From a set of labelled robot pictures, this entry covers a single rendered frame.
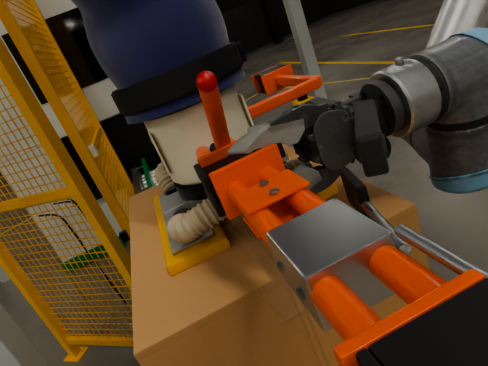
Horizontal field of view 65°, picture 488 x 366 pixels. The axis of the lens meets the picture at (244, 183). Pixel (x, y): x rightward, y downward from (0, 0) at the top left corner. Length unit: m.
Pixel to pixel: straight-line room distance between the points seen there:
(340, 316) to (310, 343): 0.35
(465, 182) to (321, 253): 0.40
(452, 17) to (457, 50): 0.15
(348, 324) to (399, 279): 0.04
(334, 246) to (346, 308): 0.05
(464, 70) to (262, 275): 0.35
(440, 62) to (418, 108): 0.06
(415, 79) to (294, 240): 0.30
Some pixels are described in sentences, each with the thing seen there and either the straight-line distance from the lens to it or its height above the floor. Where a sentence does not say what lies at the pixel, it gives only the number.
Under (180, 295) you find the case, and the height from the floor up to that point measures 1.07.
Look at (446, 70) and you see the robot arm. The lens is 0.53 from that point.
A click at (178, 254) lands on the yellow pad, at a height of 1.08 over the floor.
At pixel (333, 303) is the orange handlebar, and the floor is 1.21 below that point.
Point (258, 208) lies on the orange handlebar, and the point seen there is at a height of 1.21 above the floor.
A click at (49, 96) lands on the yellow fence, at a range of 2.04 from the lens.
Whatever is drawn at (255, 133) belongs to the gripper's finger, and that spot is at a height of 1.24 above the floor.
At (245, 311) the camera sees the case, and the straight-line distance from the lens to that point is 0.49.
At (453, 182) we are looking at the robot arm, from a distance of 0.62.
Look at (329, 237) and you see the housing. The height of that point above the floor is 1.22.
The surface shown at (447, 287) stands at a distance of 0.19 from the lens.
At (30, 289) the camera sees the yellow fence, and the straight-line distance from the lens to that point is 2.37.
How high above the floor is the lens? 1.36
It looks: 22 degrees down
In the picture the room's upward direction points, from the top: 22 degrees counter-clockwise
